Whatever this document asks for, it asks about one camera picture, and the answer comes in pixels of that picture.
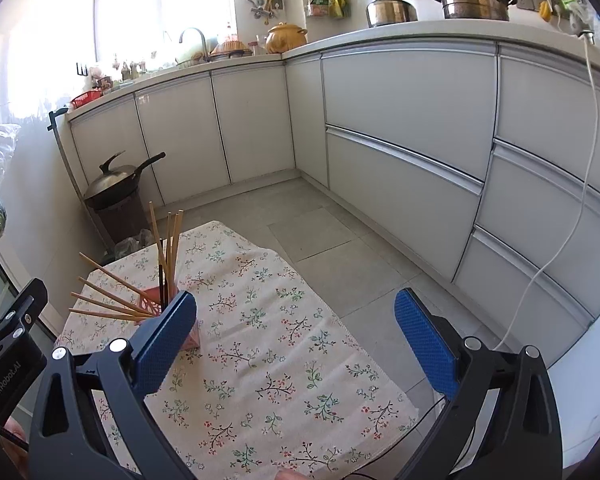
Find black chopstick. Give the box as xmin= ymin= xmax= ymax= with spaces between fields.
xmin=158 ymin=238 xmax=166 ymax=312

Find grey metal pole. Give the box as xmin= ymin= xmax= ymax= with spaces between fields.
xmin=47 ymin=104 xmax=114 ymax=252

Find white kitchen cabinets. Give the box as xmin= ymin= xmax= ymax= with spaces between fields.
xmin=68 ymin=37 xmax=600 ymax=363

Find black wok with lid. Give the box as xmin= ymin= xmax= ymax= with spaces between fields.
xmin=83 ymin=152 xmax=166 ymax=210

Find light bamboo chopstick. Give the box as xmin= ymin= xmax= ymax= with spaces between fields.
xmin=69 ymin=309 xmax=148 ymax=322

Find white power cable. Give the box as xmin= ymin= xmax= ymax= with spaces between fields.
xmin=492 ymin=31 xmax=600 ymax=354

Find black thin cable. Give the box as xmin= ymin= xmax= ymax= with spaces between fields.
xmin=344 ymin=393 xmax=449 ymax=480

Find red basket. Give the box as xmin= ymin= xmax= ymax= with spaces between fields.
xmin=70 ymin=89 xmax=102 ymax=110

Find woven basket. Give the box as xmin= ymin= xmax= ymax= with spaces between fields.
xmin=210 ymin=40 xmax=252 ymax=58

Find dark brown stool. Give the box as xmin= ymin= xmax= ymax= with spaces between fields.
xmin=95 ymin=192 xmax=149 ymax=244

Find steel stock pot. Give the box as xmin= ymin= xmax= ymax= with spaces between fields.
xmin=434 ymin=0 xmax=517 ymax=22

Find steel kettle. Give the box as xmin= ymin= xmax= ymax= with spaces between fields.
xmin=365 ymin=0 xmax=418 ymax=28

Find clear plastic bag on floor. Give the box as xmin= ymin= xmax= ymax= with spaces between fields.
xmin=114 ymin=229 xmax=155 ymax=260

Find pink perforated utensil holder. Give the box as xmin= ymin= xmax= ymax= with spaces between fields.
xmin=132 ymin=290 xmax=197 ymax=356

